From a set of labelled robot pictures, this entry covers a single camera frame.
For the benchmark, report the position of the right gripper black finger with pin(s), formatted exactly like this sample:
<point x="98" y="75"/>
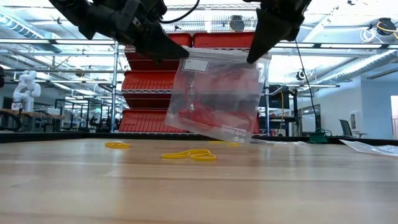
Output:
<point x="270" y="31"/>

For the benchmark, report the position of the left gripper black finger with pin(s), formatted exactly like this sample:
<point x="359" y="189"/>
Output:
<point x="158" y="43"/>

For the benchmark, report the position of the yellow rubber band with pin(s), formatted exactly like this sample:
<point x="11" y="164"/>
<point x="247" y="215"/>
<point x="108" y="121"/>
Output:
<point x="169" y="155"/>
<point x="233" y="144"/>
<point x="106" y="145"/>

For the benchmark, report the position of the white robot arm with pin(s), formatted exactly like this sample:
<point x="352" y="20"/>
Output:
<point x="28" y="90"/>

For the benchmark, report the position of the small black ceiling reel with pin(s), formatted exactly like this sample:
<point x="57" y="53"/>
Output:
<point x="301" y="75"/>

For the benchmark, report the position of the black computer monitor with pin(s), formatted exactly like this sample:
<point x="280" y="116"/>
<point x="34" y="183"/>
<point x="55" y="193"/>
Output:
<point x="278" y="99"/>

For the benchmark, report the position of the wooden workbench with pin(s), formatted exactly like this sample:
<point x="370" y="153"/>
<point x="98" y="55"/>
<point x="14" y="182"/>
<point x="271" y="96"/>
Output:
<point x="31" y="113"/>

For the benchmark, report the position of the grey office chair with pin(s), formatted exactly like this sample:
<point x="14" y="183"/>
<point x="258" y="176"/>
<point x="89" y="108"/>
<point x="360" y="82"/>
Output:
<point x="345" y="127"/>

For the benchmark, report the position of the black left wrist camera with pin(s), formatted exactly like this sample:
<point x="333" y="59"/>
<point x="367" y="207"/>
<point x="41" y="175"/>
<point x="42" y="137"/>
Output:
<point x="154" y="9"/>

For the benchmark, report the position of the black aluminium table frame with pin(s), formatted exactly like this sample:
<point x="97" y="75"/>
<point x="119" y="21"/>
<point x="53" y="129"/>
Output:
<point x="62" y="136"/>

